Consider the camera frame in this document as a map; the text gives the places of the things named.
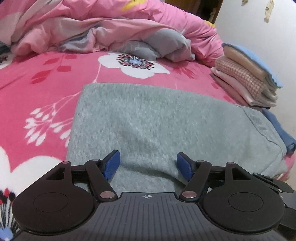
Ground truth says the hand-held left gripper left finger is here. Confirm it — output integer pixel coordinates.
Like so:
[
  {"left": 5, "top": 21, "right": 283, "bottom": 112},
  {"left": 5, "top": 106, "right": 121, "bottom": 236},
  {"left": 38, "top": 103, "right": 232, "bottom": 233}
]
[{"left": 45, "top": 149, "right": 121, "bottom": 202}]

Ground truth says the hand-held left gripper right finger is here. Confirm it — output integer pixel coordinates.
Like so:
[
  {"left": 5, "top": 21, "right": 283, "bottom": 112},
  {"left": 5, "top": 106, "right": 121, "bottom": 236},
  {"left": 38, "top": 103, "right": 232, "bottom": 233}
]
[{"left": 177, "top": 152, "right": 252, "bottom": 202}]

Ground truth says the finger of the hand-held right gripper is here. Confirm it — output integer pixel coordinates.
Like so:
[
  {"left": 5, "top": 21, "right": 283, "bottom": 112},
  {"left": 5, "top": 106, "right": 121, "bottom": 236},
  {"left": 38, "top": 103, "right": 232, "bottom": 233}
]
[{"left": 253, "top": 173, "right": 294, "bottom": 194}]

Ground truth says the grey hoodie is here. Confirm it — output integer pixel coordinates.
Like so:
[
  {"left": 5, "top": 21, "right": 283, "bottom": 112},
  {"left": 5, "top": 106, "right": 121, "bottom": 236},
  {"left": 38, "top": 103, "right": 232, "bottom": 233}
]
[{"left": 67, "top": 83, "right": 288, "bottom": 193}]

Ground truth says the blue folded garment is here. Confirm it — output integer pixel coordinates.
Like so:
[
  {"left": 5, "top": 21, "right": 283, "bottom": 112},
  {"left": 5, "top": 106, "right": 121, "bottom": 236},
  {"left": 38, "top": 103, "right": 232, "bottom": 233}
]
[{"left": 262, "top": 108, "right": 296, "bottom": 154}]

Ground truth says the pink floral bed sheet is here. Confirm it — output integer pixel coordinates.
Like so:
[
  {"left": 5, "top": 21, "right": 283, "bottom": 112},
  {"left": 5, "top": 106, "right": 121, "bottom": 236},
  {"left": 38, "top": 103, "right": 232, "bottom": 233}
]
[{"left": 0, "top": 50, "right": 296, "bottom": 241}]

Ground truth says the pink checked folded cloth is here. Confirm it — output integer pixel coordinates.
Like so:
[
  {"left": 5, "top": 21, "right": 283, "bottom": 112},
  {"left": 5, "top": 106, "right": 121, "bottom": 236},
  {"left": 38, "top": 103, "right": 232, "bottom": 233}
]
[{"left": 215, "top": 57, "right": 278, "bottom": 100}]

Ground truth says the beige folded cloth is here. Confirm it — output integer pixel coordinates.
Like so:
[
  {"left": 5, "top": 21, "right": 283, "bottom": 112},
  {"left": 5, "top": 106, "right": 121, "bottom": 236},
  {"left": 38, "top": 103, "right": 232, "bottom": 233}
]
[{"left": 223, "top": 46, "right": 270, "bottom": 80}]

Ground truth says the pink floral duvet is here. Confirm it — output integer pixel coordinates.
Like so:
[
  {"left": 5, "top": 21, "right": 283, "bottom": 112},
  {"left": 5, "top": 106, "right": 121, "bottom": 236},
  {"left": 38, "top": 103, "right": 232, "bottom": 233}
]
[{"left": 0, "top": 0, "right": 223, "bottom": 67}]

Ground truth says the beige wall hanging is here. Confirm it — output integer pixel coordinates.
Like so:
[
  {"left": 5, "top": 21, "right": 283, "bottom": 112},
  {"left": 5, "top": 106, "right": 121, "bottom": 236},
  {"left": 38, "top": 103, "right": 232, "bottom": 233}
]
[{"left": 264, "top": 0, "right": 276, "bottom": 24}]

